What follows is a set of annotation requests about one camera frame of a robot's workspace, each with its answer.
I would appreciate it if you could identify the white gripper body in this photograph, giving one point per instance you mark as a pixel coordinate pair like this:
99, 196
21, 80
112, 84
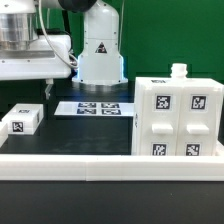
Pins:
38, 62

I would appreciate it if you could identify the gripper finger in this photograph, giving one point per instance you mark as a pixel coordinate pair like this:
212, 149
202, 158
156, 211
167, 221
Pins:
48, 87

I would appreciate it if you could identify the white cabinet top block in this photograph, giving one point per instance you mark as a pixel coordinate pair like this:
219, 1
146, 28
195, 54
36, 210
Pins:
24, 119

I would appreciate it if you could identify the white cabinet door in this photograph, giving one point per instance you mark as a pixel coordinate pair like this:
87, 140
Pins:
160, 121
199, 118

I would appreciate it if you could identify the white cabinet body box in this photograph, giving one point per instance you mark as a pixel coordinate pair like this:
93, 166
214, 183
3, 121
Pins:
177, 78

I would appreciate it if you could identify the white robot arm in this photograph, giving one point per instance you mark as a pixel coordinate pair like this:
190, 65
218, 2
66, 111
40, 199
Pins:
100, 65

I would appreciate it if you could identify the white marker sheet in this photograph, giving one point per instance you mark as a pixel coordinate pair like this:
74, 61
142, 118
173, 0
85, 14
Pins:
105, 109

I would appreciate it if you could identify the white U-shaped frame fence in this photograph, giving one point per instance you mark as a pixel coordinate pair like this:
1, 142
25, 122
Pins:
95, 150

